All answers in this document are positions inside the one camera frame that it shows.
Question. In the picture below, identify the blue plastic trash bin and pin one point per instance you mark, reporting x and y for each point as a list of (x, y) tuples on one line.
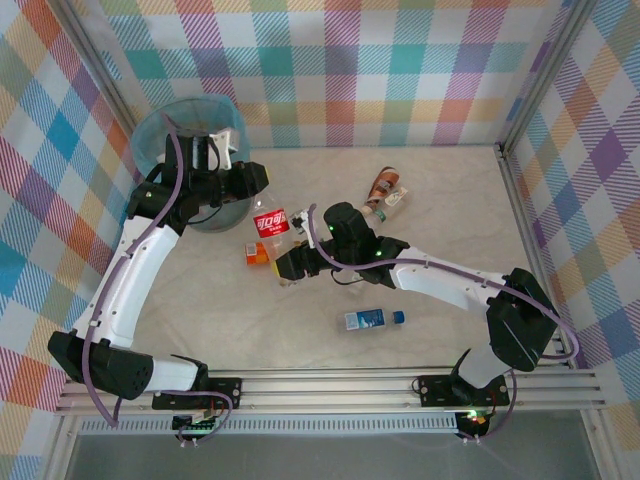
[(150, 135), (225, 220)]

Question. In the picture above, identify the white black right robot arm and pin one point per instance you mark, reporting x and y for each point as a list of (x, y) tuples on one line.
[(440, 285)]

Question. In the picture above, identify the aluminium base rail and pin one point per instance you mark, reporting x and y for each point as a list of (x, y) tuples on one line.
[(325, 387)]

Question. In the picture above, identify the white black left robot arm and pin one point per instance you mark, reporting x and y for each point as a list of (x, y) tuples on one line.
[(140, 270)]

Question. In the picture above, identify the brown drink bottle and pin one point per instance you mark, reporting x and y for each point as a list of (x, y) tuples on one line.
[(385, 182)]

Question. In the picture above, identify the aluminium side rail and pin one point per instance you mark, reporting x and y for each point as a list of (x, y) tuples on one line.
[(520, 215)]

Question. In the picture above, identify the water bottle blue cap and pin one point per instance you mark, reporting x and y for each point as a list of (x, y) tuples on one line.
[(365, 320)]

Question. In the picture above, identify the aluminium frame post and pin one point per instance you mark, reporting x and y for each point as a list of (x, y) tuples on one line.
[(550, 70), (85, 35)]

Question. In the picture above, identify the small circuit board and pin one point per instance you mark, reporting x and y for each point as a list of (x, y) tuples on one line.
[(197, 426), (475, 419)]

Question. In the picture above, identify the capless clear cola bottle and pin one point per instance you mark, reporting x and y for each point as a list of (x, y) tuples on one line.
[(272, 225)]

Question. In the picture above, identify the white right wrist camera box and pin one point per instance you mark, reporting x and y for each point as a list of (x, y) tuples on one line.
[(300, 220)]

